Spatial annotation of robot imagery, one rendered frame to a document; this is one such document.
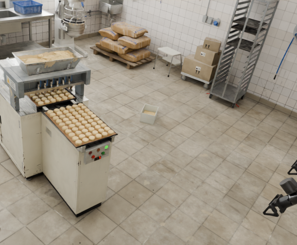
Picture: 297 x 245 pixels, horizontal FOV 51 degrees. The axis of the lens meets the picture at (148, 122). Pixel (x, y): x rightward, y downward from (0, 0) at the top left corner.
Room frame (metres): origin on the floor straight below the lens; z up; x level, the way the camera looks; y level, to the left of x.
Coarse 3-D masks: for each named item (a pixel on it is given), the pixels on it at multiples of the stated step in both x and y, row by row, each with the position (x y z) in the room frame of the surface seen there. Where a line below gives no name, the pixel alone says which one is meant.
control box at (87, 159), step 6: (102, 144) 2.10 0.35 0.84; (108, 144) 2.13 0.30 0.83; (90, 150) 1.99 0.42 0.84; (96, 150) 2.04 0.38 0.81; (102, 150) 2.08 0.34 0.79; (108, 150) 2.13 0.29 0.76; (84, 156) 1.98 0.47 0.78; (90, 156) 2.00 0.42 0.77; (96, 156) 2.04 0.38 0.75; (102, 156) 2.09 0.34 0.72; (84, 162) 1.98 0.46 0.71
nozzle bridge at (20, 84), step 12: (12, 72) 2.44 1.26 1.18; (24, 72) 2.48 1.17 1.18; (48, 72) 2.57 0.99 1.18; (60, 72) 2.62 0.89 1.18; (72, 72) 2.66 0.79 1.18; (84, 72) 2.75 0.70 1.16; (12, 84) 2.37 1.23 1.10; (24, 84) 2.40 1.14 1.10; (36, 84) 2.49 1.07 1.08; (48, 84) 2.57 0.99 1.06; (60, 84) 2.64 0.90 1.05; (72, 84) 2.70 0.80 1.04; (84, 84) 2.88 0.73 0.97; (12, 96) 2.39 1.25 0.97
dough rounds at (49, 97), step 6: (54, 90) 2.72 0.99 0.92; (60, 90) 2.77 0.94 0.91; (66, 90) 2.76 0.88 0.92; (30, 96) 2.54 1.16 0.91; (36, 96) 2.54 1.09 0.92; (42, 96) 2.56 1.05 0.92; (48, 96) 2.58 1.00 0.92; (54, 96) 2.60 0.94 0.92; (60, 96) 2.64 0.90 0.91; (66, 96) 2.65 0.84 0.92; (72, 96) 2.67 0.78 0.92; (36, 102) 2.46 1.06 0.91; (42, 102) 2.46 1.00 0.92; (48, 102) 2.48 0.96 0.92; (54, 102) 2.52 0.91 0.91
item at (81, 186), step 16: (48, 128) 2.31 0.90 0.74; (48, 144) 2.32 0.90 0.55; (64, 144) 2.11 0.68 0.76; (96, 144) 2.08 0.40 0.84; (48, 160) 2.32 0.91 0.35; (64, 160) 2.10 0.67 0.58; (80, 160) 1.96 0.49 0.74; (96, 160) 2.08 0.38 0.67; (48, 176) 2.33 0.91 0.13; (64, 176) 2.10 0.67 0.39; (80, 176) 1.97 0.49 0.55; (96, 176) 2.09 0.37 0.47; (64, 192) 2.10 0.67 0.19; (80, 192) 1.97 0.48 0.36; (96, 192) 2.10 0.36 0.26; (80, 208) 1.98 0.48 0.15
